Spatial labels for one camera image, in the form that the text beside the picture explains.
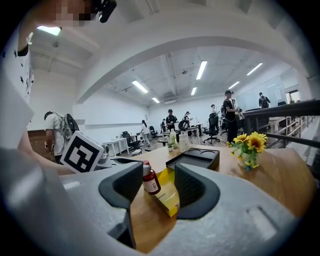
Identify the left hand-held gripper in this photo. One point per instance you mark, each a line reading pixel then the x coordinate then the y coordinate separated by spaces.
pixel 81 152

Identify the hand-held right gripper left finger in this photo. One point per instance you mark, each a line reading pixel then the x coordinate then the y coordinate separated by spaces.
pixel 95 200

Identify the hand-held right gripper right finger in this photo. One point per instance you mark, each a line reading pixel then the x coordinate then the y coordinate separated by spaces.
pixel 225 212

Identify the small red bottle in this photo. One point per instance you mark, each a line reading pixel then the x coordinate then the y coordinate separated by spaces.
pixel 151 182

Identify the black box with yellow tray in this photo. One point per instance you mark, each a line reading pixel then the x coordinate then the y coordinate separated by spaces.
pixel 192 156

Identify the person's left forearm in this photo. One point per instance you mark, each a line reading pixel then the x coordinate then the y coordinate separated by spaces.
pixel 45 160

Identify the small green potted plant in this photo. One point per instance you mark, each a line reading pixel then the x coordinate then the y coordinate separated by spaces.
pixel 170 147

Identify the pale green drink bottle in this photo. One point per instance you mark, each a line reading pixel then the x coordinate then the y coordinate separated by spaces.
pixel 173 136

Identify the white patterned bottle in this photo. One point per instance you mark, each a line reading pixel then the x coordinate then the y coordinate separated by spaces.
pixel 183 142

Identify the black backpack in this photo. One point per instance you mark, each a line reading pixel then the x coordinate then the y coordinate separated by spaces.
pixel 72 125

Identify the sunflower bouquet in vase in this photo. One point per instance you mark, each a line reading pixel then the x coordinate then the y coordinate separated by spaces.
pixel 250 145

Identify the white ceiling air conditioner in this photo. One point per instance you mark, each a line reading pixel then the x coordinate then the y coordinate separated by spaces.
pixel 170 101

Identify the ceiling light panels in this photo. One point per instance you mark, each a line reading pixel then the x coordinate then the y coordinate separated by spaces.
pixel 201 70

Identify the black stair railing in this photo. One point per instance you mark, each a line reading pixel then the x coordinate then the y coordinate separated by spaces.
pixel 287 110

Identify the white star-print shirt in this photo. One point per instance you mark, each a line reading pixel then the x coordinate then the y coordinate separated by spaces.
pixel 15 87

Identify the window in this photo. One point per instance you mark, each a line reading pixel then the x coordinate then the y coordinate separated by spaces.
pixel 293 96

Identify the person's head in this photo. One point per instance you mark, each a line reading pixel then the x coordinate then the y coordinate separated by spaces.
pixel 50 10

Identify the black head camera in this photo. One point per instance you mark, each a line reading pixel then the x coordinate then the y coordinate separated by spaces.
pixel 106 10

